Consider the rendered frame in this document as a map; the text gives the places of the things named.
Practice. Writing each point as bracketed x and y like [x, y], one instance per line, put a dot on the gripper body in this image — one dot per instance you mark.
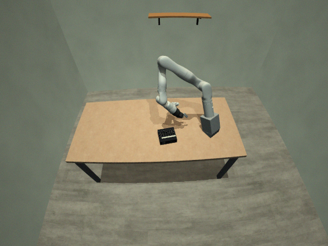
[175, 111]

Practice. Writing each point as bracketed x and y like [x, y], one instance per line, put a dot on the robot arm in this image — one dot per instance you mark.
[186, 75]

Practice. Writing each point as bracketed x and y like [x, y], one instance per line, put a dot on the black lighting desk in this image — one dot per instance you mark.
[167, 136]

